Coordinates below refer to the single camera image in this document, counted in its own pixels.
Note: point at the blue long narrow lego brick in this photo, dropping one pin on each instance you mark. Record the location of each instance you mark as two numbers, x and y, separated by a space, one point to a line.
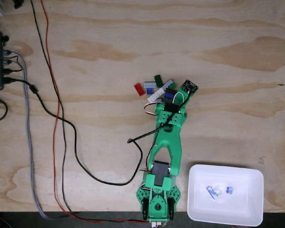
168 95

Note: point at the brown long narrow lego brick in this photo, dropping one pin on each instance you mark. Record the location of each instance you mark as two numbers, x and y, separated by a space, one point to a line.
171 90

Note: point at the grey narrow lego brick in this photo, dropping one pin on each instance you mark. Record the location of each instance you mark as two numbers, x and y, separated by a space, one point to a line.
168 84

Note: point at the small grey lego brick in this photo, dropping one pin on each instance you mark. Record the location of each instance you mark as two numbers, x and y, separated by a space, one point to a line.
159 100

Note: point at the white long lego brick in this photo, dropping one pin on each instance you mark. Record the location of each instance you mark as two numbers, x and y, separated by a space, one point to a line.
155 95

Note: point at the dark green lego brick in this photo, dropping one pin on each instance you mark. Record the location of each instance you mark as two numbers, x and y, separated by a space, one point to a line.
158 80

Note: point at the blue square lego brick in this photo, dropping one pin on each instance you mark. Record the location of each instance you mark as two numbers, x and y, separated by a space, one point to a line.
149 91

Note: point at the light grey lego brick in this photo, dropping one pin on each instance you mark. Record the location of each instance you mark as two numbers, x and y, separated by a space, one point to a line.
149 84

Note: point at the red long lego brick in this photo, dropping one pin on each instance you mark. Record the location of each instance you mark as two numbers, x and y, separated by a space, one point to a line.
139 89

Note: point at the white lego piece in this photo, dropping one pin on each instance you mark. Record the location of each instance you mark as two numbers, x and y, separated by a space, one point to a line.
219 190

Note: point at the small pale blue lego piece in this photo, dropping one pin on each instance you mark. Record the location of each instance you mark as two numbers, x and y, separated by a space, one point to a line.
229 189

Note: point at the white plastic bin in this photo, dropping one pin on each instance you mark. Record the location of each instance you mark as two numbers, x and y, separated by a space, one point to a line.
247 209

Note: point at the black round knob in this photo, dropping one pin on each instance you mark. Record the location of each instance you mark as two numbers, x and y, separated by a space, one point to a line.
5 38

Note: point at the small black object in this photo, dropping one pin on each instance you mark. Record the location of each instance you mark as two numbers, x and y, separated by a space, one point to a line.
17 3

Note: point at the black camera circuit board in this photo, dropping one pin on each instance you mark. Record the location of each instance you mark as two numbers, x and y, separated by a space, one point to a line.
189 86

